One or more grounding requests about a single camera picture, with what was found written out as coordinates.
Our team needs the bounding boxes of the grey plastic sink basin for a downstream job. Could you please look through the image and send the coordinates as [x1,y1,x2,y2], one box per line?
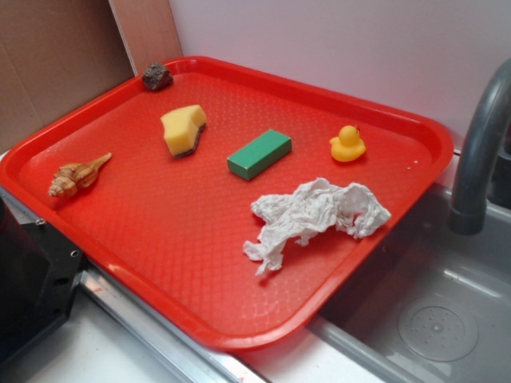
[310,186,510,382]

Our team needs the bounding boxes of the red plastic tray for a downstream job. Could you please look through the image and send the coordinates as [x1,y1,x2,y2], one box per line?
[1,57,454,351]

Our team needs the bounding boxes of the brown cardboard panel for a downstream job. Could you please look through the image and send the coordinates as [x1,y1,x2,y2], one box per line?
[1,1,133,152]

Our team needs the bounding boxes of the yellow sponge with dark pad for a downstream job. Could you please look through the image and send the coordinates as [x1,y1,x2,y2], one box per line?
[160,105,207,158]

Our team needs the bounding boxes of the grey faucet spout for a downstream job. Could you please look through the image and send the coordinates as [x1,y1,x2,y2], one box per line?
[448,61,510,235]

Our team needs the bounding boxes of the crumpled white paper towel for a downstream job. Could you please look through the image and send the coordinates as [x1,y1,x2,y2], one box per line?
[243,177,392,275]

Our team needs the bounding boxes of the green rectangular sponge block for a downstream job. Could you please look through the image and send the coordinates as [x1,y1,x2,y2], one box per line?
[227,129,292,180]

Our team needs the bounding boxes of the black metal bracket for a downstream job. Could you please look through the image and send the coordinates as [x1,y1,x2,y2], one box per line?
[1,202,83,366]

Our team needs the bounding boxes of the brown spiral seashell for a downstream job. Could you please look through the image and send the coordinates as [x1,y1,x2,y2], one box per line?
[47,152,112,198]

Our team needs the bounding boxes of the yellow rubber duck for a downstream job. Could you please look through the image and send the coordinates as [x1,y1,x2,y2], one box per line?
[329,125,366,162]

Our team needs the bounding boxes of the dark brown rock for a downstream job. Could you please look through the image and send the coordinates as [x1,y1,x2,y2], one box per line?
[141,62,173,91]

